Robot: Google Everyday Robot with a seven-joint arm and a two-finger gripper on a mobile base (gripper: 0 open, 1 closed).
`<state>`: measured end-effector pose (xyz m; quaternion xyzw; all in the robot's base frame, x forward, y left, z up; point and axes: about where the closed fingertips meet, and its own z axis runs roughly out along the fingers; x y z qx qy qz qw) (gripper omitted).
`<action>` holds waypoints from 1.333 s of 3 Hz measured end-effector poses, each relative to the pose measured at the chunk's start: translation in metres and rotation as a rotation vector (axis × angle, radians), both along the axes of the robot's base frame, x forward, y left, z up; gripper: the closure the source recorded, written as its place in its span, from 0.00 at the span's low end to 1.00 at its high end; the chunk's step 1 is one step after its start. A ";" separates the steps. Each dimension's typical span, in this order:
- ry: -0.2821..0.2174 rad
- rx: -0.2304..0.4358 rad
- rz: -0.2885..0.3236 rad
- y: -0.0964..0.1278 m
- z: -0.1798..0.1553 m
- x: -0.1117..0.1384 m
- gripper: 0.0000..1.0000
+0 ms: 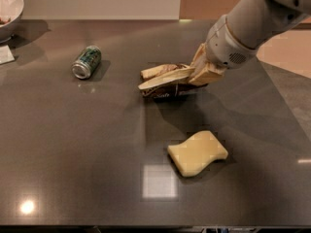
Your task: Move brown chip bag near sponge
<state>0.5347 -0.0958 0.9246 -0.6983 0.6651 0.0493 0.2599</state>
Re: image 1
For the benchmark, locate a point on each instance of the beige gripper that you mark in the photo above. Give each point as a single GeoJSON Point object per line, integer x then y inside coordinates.
{"type": "Point", "coordinates": [224, 47]}

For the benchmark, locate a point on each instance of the brown chip bag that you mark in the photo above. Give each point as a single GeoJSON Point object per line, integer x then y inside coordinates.
{"type": "Point", "coordinates": [166, 90]}

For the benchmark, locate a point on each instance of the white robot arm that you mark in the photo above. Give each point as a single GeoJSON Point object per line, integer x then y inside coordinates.
{"type": "Point", "coordinates": [231, 42]}

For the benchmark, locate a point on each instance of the yellow sponge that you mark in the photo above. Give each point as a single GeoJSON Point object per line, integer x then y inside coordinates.
{"type": "Point", "coordinates": [197, 152]}

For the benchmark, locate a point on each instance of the green soda can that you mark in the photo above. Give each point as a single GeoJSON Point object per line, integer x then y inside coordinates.
{"type": "Point", "coordinates": [86, 62]}

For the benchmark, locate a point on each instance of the white paper card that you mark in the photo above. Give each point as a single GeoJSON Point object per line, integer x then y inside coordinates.
{"type": "Point", "coordinates": [6, 55]}

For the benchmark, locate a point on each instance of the white bowl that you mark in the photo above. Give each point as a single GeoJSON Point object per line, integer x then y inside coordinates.
{"type": "Point", "coordinates": [10, 15]}

